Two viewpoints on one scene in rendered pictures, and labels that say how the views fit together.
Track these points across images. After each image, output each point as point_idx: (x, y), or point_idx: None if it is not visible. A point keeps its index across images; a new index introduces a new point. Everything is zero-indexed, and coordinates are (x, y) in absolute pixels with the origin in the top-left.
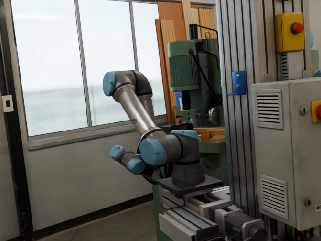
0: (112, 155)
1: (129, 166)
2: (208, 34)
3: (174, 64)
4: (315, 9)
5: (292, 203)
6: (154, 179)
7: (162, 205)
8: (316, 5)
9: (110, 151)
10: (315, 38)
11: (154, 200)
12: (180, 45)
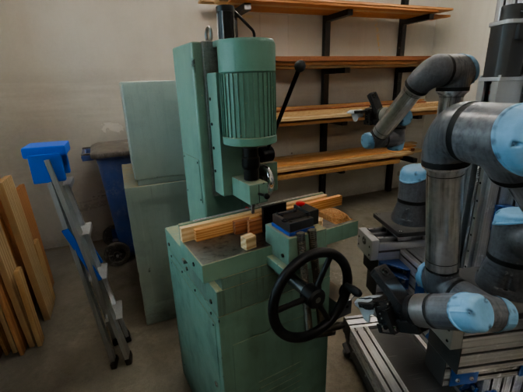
0: (487, 322)
1: (514, 321)
2: (207, 33)
3: (261, 89)
4: (114, 23)
5: None
6: (228, 336)
7: (246, 372)
8: (115, 18)
9: (475, 318)
10: (117, 63)
11: (226, 374)
12: (273, 48)
